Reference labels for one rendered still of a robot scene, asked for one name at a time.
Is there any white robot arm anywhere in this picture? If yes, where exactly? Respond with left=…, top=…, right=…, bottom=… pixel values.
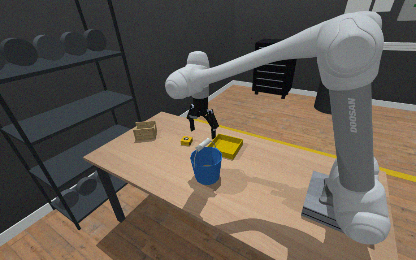
left=165, top=11, right=391, bottom=244

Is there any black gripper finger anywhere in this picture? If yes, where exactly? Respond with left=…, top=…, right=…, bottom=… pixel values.
left=186, top=104, right=195, bottom=131
left=200, top=109, right=219, bottom=139

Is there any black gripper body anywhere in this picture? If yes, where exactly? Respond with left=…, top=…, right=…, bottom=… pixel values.
left=193, top=97, right=208, bottom=115

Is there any wooden crate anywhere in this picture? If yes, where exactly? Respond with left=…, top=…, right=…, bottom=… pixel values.
left=133, top=121, right=157, bottom=141

